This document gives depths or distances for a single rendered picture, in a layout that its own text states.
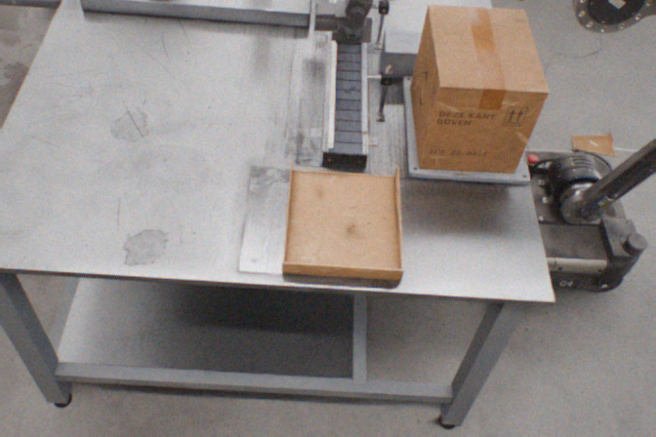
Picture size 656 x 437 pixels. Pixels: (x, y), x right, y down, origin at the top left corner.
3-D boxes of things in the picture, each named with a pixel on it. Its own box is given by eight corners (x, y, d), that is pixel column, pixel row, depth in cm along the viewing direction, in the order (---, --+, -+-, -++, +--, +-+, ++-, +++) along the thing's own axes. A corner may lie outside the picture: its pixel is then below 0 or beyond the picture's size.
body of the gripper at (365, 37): (332, 17, 179) (334, 9, 171) (371, 19, 179) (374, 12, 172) (331, 42, 179) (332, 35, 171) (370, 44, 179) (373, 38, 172)
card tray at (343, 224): (290, 170, 169) (291, 159, 165) (396, 177, 169) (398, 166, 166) (281, 273, 149) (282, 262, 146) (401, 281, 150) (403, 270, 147)
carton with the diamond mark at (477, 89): (409, 87, 188) (428, 3, 168) (496, 92, 189) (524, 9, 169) (419, 170, 169) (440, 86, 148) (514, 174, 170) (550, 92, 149)
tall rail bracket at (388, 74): (358, 108, 184) (365, 59, 172) (386, 110, 184) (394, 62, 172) (358, 117, 182) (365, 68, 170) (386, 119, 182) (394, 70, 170)
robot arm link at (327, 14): (365, 12, 159) (365, -18, 163) (315, 9, 158) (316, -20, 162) (360, 44, 170) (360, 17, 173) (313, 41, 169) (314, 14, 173)
